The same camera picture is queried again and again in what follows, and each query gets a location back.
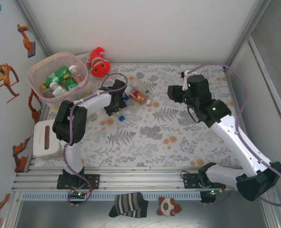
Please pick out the blue label water bottle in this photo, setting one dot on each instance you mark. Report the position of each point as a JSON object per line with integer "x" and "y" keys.
{"x": 128, "y": 101}

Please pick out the clear crushed bottle blue cap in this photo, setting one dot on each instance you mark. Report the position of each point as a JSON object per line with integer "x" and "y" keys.
{"x": 122, "y": 118}

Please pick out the red label tea bottle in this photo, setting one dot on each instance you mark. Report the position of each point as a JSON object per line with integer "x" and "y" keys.
{"x": 140, "y": 96}

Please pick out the clear crushed bottle green cap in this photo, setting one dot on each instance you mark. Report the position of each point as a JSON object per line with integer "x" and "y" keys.
{"x": 138, "y": 84}

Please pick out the clear bottle white cap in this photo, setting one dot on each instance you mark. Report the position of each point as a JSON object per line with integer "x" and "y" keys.
{"x": 77, "y": 77}

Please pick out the green soda bottle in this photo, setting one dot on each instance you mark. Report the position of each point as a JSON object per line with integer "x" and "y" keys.
{"x": 70, "y": 84}
{"x": 59, "y": 73}

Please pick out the white green label bottle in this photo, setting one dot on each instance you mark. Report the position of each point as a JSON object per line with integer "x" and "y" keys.
{"x": 58, "y": 91}

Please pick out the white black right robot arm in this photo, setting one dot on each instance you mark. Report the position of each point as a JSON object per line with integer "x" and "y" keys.
{"x": 237, "y": 147}

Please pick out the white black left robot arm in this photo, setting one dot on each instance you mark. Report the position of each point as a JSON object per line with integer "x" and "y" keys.
{"x": 71, "y": 154}

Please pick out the red fish plush toy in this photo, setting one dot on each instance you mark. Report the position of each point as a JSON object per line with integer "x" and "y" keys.
{"x": 99, "y": 67}

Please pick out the pink plastic basket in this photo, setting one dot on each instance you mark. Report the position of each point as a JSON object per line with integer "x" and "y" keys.
{"x": 78, "y": 97}

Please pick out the white printed tissue pack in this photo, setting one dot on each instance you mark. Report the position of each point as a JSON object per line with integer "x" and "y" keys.
{"x": 82, "y": 58}

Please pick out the white tissue box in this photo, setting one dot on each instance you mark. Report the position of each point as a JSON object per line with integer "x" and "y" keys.
{"x": 39, "y": 140}

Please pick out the small green circuit board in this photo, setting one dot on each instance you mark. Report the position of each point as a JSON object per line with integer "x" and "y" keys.
{"x": 210, "y": 192}
{"x": 78, "y": 194}

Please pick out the black beige striped sock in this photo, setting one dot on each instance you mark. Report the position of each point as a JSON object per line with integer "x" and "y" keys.
{"x": 128, "y": 205}

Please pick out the brown white plush toy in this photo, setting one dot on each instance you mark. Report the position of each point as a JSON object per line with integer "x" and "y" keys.
{"x": 166, "y": 206}

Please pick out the aluminium frame post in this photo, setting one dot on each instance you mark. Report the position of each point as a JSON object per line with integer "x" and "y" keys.
{"x": 247, "y": 28}
{"x": 33, "y": 26}

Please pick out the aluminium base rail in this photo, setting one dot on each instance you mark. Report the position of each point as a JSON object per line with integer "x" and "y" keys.
{"x": 143, "y": 180}

